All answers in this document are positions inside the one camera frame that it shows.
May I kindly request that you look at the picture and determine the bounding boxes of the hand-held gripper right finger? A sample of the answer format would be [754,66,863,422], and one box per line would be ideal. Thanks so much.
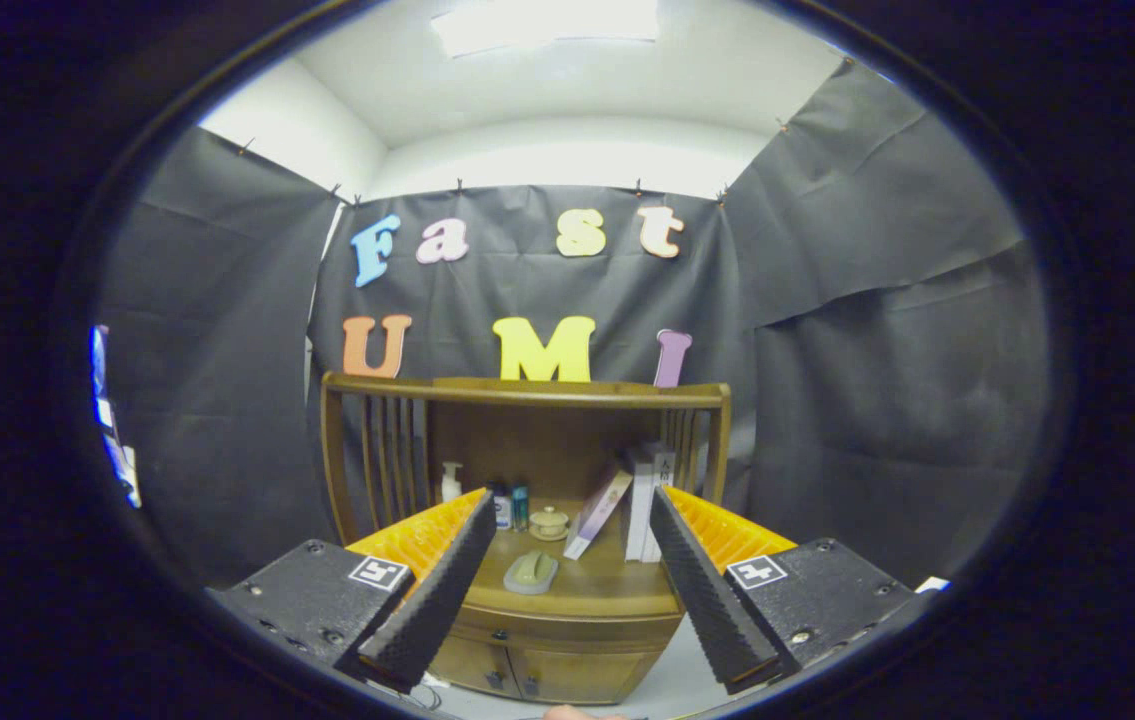
[647,486,928,696]

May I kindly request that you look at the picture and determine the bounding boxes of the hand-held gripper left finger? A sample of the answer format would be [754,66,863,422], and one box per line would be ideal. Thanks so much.
[207,487,498,693]

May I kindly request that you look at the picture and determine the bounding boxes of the curved wooden drawer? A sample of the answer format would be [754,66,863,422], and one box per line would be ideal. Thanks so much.
[447,600,686,651]

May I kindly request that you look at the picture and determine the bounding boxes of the wooden cabinet door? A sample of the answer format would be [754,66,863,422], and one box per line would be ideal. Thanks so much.
[427,635,518,698]
[512,648,663,706]

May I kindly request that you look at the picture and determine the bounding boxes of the wooden countertop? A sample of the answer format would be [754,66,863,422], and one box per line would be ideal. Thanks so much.
[467,498,688,616]

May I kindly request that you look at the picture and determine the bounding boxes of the wooden cabinet with slatted shelf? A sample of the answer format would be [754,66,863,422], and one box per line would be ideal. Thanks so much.
[319,372,733,706]

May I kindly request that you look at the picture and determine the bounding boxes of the plain white book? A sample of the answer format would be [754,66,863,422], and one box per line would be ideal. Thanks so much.
[624,450,656,563]

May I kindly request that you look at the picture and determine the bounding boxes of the purple white book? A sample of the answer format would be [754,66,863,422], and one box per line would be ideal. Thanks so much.
[563,465,634,561]

